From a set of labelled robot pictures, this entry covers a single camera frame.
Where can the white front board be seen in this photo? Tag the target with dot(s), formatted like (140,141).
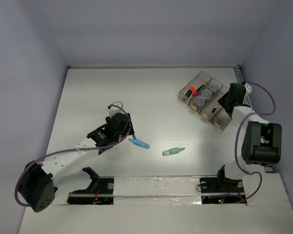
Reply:
(166,205)

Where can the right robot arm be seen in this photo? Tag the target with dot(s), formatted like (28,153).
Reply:
(257,142)

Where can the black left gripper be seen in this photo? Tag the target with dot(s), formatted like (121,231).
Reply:
(126,129)

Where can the green utility knife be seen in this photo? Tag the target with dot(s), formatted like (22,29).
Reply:
(172,151)

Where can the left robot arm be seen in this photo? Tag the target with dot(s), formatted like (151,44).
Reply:
(38,185)

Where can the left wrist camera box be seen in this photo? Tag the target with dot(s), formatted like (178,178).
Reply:
(114,108)

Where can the pink highlighter marker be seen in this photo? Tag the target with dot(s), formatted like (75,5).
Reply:
(197,91)

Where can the clear four-compartment organizer tray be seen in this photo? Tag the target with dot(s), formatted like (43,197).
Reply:
(219,118)

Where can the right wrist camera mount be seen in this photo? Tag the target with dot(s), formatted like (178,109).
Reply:
(248,88)

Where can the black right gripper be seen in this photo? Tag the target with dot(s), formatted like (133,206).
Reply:
(222,100)

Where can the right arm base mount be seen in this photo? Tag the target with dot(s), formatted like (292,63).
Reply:
(220,189)

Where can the blue utility knife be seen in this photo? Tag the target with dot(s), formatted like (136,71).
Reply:
(139,143)

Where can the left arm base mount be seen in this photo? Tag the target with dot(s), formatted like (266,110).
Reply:
(98,192)

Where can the orange highlighter marker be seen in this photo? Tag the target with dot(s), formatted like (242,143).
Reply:
(190,91)

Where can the clear jar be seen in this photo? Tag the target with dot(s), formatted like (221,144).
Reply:
(206,94)
(199,101)
(214,87)

